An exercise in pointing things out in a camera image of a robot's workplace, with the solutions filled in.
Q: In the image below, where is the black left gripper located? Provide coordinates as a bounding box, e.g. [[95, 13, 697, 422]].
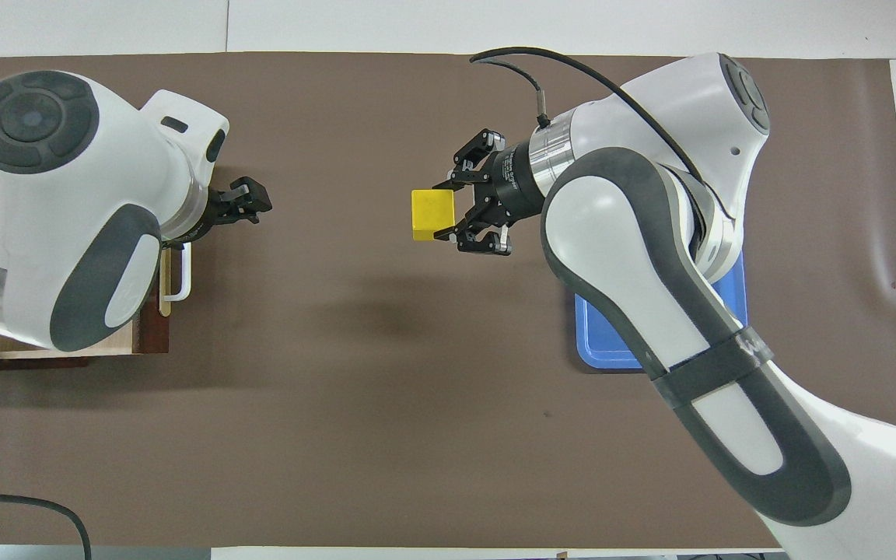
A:
[[184, 177, 272, 238]]

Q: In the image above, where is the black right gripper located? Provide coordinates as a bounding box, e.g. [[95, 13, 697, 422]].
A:
[[432, 129, 546, 256]]

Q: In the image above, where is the yellow cube block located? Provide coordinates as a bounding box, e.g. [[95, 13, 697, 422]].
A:
[[411, 191, 457, 243]]

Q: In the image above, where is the white drawer handle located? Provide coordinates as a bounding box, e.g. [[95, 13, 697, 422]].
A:
[[162, 241, 193, 301]]

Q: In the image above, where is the blue plastic tray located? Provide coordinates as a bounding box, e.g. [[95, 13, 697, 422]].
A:
[[574, 249, 748, 370]]

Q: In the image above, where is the brown table mat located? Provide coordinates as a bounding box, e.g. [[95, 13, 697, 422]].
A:
[[0, 51, 896, 549]]

